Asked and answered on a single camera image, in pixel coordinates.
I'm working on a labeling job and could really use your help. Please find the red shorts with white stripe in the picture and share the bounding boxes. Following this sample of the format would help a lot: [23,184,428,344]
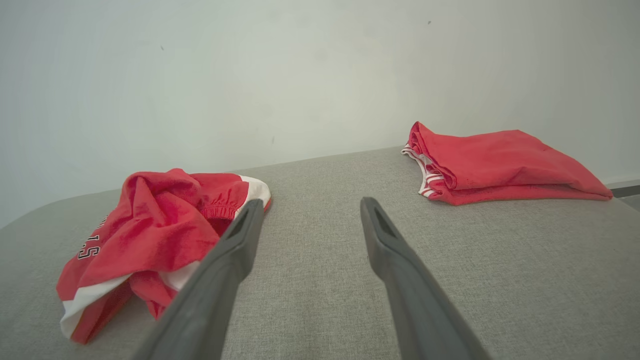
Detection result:
[56,168,272,345]

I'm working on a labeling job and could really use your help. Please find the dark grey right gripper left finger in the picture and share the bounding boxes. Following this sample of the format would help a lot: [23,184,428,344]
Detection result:
[131,199,265,360]

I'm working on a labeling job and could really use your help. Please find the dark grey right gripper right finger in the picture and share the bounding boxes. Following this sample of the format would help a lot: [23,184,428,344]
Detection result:
[360,196,493,360]

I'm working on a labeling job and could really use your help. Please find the red white lettered shorts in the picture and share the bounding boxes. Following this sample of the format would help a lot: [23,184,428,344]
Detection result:
[401,121,614,207]

